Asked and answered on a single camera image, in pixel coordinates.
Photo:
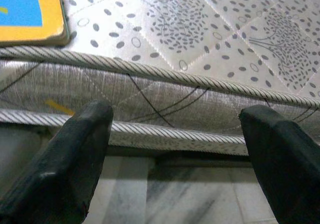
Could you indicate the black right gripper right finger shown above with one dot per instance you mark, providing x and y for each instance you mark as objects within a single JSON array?
[{"x": 287, "y": 171}]

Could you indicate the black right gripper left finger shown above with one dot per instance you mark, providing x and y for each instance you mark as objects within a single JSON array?
[{"x": 62, "y": 171}]

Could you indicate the yellow and blue children's book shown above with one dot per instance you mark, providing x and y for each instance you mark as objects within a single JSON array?
[{"x": 50, "y": 9}]

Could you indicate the grey quilted mattress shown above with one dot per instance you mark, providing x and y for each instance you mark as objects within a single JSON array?
[{"x": 187, "y": 34}]

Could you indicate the dark bed frame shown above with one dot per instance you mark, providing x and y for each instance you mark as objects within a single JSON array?
[{"x": 200, "y": 160}]

